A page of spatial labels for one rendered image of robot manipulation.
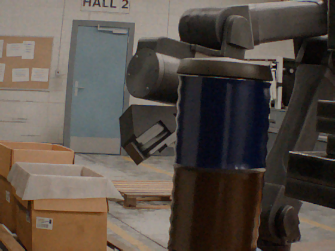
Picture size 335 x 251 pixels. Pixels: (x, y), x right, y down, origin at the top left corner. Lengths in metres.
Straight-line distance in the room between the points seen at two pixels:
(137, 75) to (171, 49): 0.05
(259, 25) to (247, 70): 0.62
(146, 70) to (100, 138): 10.96
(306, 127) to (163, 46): 0.28
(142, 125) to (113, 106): 10.99
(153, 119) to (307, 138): 0.28
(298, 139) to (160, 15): 11.14
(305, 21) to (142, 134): 0.32
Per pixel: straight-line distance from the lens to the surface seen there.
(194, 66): 0.27
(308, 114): 0.98
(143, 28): 11.95
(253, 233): 0.28
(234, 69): 0.27
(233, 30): 0.82
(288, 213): 0.93
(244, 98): 0.27
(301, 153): 0.54
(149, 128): 0.79
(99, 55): 11.68
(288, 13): 0.95
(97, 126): 11.71
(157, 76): 0.77
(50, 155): 4.60
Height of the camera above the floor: 1.19
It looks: 3 degrees down
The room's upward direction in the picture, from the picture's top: 4 degrees clockwise
